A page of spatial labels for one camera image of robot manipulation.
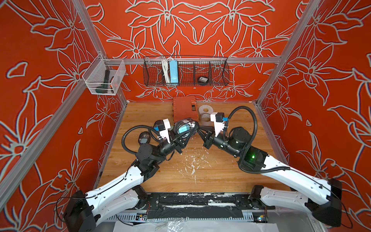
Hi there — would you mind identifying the white tape roll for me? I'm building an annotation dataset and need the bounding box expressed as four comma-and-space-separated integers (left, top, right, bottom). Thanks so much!
198, 105, 214, 115

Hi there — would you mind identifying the aluminium horizontal back rail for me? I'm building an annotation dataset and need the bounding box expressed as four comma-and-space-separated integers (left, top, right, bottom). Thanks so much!
104, 57, 281, 65

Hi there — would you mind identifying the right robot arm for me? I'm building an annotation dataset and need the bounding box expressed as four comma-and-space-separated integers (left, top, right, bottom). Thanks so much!
198, 126, 343, 227

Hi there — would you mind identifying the clear acrylic wall box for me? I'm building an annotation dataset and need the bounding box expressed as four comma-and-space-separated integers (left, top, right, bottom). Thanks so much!
83, 54, 126, 96

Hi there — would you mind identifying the white power strip cord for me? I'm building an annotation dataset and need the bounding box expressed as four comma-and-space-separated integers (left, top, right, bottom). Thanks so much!
161, 57, 171, 85

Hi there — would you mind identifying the green charger plug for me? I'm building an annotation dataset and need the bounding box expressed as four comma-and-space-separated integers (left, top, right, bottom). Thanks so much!
177, 124, 190, 134

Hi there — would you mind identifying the black wire wall basket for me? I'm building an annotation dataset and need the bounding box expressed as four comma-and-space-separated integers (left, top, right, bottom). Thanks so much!
143, 55, 231, 87

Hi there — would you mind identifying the orange plastic tool case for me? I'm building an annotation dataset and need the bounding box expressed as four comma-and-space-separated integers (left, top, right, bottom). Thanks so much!
173, 96, 199, 123

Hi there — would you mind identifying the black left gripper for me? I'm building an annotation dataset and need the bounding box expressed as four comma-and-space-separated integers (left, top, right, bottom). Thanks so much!
153, 126, 192, 165

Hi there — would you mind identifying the black round zip pouch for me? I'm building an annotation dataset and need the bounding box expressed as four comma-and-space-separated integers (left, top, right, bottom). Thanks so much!
138, 131, 151, 145

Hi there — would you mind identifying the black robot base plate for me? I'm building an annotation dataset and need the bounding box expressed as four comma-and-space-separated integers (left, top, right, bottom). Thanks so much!
120, 192, 276, 219

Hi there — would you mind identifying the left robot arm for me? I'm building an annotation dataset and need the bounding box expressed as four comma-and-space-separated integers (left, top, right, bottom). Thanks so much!
62, 128, 197, 232

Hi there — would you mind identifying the green screwdriver in box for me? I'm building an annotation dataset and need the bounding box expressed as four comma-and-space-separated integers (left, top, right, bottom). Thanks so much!
96, 69, 110, 94

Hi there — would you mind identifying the aluminium frame post right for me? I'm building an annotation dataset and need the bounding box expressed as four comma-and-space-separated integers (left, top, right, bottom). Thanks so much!
256, 0, 320, 106

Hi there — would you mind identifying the clear packing tape roll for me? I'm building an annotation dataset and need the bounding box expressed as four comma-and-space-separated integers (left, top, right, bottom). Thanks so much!
200, 113, 213, 126

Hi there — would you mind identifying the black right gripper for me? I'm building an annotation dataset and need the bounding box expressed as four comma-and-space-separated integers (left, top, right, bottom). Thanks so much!
194, 127, 242, 160

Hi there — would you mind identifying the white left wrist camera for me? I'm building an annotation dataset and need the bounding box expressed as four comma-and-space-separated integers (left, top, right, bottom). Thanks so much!
154, 119, 171, 144

